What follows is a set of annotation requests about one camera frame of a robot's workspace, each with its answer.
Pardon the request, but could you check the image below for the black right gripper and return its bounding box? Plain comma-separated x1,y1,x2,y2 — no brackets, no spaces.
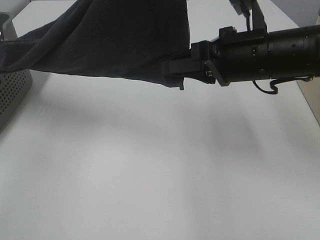
161,26,269,90

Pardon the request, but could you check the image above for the dark navy towel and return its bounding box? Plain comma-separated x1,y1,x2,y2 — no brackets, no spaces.
0,0,190,88

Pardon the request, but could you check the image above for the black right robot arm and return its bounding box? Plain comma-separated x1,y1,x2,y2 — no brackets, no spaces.
162,25,320,95

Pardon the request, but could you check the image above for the beige box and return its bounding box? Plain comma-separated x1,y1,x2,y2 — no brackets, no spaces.
297,77,320,124

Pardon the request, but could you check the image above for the grey perforated plastic basket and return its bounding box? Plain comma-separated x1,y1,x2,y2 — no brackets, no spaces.
0,12,33,130

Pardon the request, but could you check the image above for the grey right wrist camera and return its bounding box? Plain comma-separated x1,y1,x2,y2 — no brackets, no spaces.
229,0,267,33

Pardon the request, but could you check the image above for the black right camera cable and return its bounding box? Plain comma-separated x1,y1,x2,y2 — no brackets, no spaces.
246,9,313,95

